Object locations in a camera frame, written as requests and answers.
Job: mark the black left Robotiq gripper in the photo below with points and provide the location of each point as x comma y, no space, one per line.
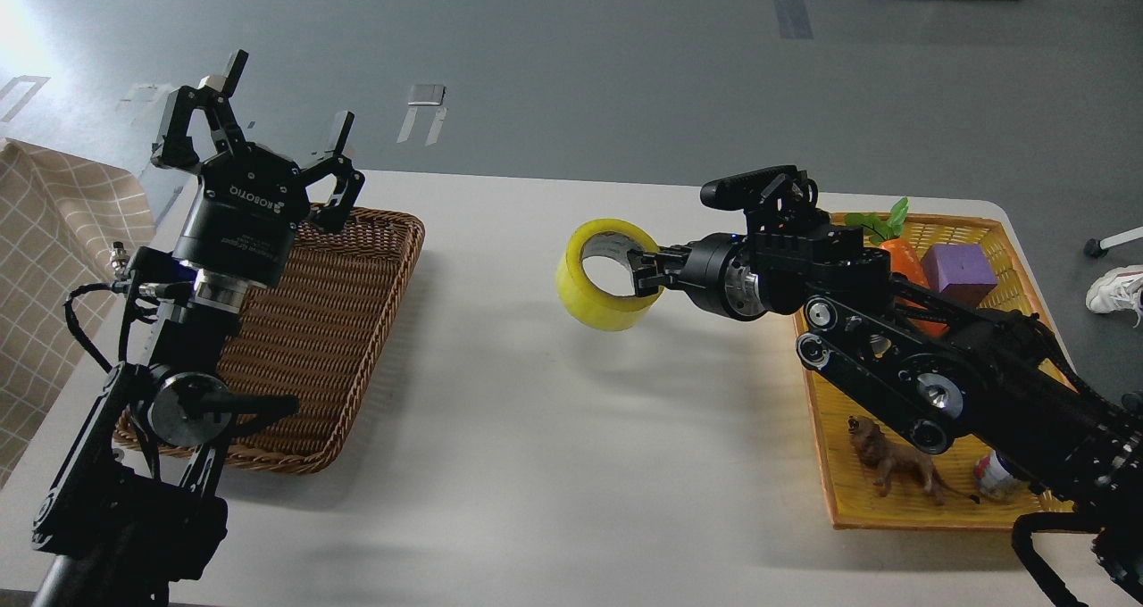
241,219

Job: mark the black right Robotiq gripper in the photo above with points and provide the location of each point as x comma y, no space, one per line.
714,272

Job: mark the yellow tape roll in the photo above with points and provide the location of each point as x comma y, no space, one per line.
580,296

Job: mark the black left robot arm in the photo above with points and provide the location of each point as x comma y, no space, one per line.
134,507

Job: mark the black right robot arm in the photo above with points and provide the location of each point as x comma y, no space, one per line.
928,367

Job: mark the brown wicker basket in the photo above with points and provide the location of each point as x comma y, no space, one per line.
318,335

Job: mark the beige checkered cloth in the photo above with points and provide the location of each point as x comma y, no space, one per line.
60,216

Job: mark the orange toy carrot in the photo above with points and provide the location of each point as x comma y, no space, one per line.
887,234

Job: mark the brown toy lion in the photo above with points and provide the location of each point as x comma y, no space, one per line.
877,452

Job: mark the yellow plastic basket tray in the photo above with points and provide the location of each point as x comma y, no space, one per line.
851,498

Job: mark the purple foam cube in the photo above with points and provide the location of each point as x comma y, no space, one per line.
959,271

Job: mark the white office chair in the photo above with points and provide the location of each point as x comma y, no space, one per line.
1099,247

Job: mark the white sneaker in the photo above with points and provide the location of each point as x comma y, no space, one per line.
1118,290

